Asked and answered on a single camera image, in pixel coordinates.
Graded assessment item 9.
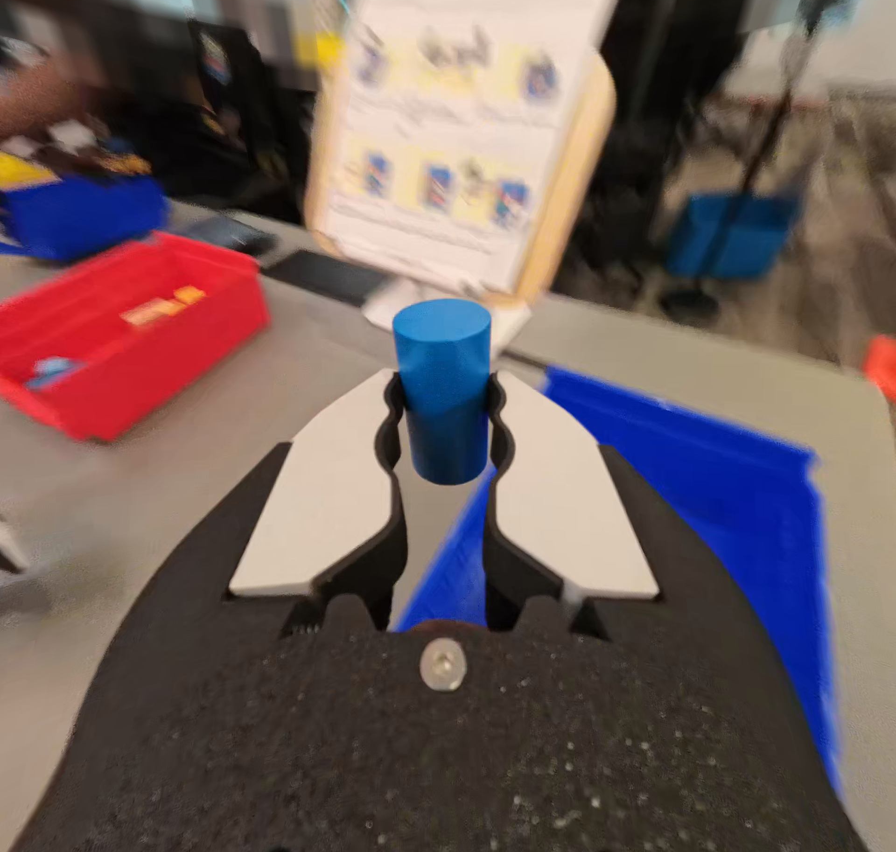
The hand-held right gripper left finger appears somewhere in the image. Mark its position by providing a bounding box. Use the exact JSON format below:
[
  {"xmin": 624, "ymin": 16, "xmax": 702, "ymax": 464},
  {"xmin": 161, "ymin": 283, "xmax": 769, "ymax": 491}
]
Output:
[{"xmin": 229, "ymin": 371, "xmax": 408, "ymax": 601}]

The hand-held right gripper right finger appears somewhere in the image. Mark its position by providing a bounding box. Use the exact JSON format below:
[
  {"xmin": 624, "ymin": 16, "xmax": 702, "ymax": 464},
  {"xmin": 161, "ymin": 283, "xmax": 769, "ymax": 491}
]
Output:
[{"xmin": 483, "ymin": 371, "xmax": 662, "ymax": 601}]

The blue wooden cylinder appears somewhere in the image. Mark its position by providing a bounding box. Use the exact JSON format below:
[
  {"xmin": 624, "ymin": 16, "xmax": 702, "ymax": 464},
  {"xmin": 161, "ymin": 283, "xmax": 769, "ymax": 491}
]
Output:
[{"xmin": 392, "ymin": 298, "xmax": 494, "ymax": 486}]

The yellow wooden block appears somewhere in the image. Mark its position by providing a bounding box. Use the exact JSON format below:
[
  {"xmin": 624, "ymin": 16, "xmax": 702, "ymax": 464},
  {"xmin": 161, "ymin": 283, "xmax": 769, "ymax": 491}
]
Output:
[{"xmin": 119, "ymin": 286, "xmax": 208, "ymax": 329}]

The red plastic bin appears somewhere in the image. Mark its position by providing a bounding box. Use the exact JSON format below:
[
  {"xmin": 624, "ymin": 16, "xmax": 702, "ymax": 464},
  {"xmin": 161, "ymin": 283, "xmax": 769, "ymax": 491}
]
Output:
[{"xmin": 0, "ymin": 232, "xmax": 273, "ymax": 444}]

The light blue wooden cube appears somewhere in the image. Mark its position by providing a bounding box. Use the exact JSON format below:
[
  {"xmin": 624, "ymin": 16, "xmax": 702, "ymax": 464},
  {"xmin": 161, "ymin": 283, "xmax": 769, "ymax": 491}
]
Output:
[{"xmin": 28, "ymin": 358, "xmax": 85, "ymax": 388}]

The black laptop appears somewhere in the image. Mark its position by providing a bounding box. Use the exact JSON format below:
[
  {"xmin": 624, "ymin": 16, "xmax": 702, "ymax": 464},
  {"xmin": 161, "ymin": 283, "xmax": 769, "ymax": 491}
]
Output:
[{"xmin": 259, "ymin": 248, "xmax": 396, "ymax": 307}]

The clipboard with instruction sheet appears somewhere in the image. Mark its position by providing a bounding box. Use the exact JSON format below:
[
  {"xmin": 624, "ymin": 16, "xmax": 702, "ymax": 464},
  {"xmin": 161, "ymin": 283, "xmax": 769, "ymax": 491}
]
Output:
[{"xmin": 306, "ymin": 0, "xmax": 634, "ymax": 300}]

